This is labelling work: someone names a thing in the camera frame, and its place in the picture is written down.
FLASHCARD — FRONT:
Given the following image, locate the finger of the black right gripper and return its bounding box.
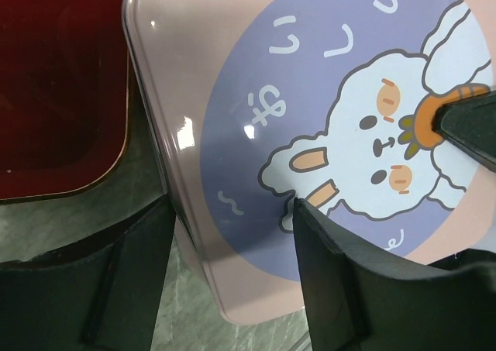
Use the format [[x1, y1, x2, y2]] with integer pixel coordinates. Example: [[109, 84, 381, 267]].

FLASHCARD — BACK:
[[432, 91, 495, 173]]

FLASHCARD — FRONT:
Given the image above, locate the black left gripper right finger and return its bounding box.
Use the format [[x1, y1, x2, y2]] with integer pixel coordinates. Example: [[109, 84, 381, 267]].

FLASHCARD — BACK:
[[293, 199, 495, 350]]

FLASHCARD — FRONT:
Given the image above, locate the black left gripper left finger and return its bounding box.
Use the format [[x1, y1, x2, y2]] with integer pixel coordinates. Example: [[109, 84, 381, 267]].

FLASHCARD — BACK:
[[1, 196, 176, 350]]

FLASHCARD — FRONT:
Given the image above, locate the silver tin lid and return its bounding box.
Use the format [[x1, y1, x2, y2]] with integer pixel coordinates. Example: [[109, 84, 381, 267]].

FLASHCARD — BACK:
[[122, 0, 495, 325]]

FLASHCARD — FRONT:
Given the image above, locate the red lacquer tray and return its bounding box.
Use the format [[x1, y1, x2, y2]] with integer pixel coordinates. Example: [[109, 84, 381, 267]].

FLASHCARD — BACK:
[[1, 0, 129, 202]]

